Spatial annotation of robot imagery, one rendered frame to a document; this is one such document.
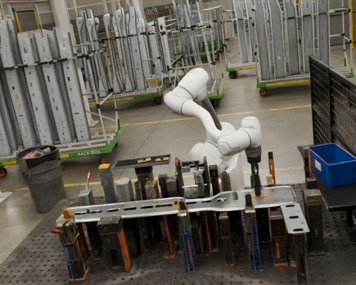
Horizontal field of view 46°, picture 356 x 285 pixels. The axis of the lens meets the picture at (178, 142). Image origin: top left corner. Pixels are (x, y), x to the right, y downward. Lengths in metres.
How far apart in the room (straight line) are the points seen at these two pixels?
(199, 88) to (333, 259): 1.22
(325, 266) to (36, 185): 3.59
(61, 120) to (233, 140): 4.85
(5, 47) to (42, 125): 1.27
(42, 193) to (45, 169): 0.31
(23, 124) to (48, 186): 2.05
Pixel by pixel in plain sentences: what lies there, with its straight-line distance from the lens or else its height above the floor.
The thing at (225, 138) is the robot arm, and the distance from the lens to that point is 2.09.
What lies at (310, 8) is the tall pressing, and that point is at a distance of 9.28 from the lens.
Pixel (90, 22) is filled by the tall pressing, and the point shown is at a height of 2.02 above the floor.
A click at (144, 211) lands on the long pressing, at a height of 1.00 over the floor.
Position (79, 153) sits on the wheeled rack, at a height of 0.25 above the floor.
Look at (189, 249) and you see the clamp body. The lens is 2.32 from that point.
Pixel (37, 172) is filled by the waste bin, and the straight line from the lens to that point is 5.01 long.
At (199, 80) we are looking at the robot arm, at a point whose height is 1.62.
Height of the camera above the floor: 2.07
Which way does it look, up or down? 18 degrees down
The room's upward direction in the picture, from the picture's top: 9 degrees counter-clockwise
